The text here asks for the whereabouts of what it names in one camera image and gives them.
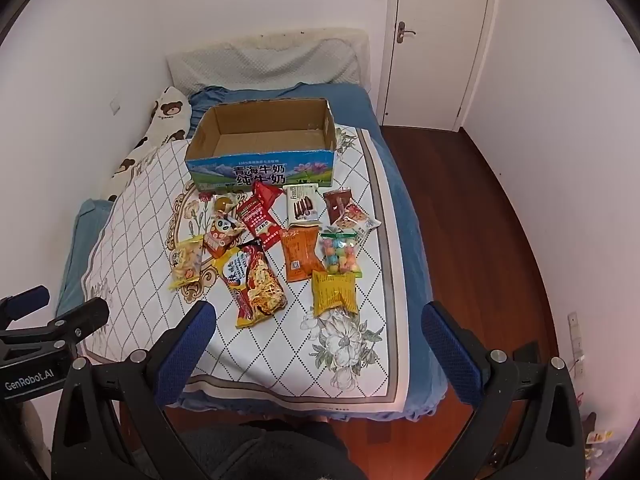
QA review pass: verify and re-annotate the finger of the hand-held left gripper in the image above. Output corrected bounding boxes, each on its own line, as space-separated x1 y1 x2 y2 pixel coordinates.
0 297 110 357
0 285 51 322

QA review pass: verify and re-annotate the white door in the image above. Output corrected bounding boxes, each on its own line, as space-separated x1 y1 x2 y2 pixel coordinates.
380 0 501 133

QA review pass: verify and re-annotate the panda print snack packet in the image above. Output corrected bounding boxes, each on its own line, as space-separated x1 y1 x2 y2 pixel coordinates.
202 212 246 258

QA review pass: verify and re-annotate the bear print pillow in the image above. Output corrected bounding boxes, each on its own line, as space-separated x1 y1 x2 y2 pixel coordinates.
100 86 192 203

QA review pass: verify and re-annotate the long red snack packet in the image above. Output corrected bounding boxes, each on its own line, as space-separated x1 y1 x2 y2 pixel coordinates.
235 197 283 251

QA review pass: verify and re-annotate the mustard yellow snack packet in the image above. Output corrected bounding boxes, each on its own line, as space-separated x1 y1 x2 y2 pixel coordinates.
311 270 360 317

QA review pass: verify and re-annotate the white chocolate wafer packet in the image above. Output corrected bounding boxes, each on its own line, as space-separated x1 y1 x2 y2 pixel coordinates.
283 183 323 227

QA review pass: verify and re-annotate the clear yellow snack packet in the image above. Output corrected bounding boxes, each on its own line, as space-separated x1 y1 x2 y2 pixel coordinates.
167 237 206 291

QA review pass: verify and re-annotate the white diamond pattern blanket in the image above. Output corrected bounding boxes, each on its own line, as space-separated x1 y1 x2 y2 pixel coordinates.
80 122 403 408

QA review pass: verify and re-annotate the colourful clutter pile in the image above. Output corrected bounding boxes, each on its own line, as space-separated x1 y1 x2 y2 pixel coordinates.
575 390 616 466

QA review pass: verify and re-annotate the blue bed sheet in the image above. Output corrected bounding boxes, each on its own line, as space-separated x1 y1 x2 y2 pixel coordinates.
54 82 448 423

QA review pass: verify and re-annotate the white power strip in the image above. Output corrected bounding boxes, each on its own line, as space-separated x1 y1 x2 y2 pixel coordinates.
567 311 587 381

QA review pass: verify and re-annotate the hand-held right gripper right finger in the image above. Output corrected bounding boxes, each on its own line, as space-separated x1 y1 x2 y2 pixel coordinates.
421 301 588 480

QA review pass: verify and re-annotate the red noodle packet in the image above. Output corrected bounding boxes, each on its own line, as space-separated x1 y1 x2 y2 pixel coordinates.
227 240 288 330

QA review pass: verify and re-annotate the orange snack packet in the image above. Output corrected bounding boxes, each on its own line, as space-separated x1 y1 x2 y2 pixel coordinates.
279 225 326 283

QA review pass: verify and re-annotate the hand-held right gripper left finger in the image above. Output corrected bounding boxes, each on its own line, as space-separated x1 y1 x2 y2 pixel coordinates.
50 301 218 480

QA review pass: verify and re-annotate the blue printed cardboard box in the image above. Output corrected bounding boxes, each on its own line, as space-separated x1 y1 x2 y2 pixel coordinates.
185 98 337 195

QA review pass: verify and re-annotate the white cookie packet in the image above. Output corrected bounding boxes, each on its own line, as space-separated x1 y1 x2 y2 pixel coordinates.
334 201 381 243

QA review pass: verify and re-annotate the grey padded headboard cushion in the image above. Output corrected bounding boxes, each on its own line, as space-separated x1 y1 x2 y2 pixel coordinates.
166 27 371 98

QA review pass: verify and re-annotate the clear bag of coloured balls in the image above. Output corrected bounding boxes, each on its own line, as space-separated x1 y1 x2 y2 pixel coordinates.
319 227 363 278

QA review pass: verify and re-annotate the brown snack packet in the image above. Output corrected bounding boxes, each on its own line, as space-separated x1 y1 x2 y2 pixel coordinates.
322 187 356 223

